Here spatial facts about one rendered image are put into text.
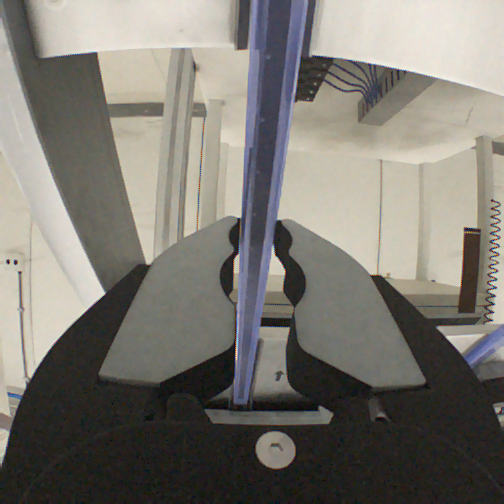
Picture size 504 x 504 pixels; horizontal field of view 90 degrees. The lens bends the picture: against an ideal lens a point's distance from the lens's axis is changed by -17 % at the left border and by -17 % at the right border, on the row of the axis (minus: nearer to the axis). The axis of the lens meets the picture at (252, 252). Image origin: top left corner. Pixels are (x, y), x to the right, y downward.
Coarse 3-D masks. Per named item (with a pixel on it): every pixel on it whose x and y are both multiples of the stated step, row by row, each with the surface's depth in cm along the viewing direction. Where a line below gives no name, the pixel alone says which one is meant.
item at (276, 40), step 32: (256, 0) 6; (288, 0) 6; (256, 32) 7; (288, 32) 7; (256, 64) 7; (288, 64) 7; (256, 96) 8; (288, 96) 8; (256, 128) 9; (288, 128) 9; (256, 160) 10; (256, 192) 11; (256, 224) 12; (256, 256) 13; (256, 288) 15; (256, 320) 17
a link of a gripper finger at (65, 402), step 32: (128, 288) 8; (96, 320) 6; (64, 352) 6; (96, 352) 6; (32, 384) 5; (64, 384) 5; (96, 384) 5; (32, 416) 4; (64, 416) 4; (96, 416) 5; (128, 416) 5; (160, 416) 6; (32, 448) 4; (64, 448) 4; (0, 480) 3; (32, 480) 3
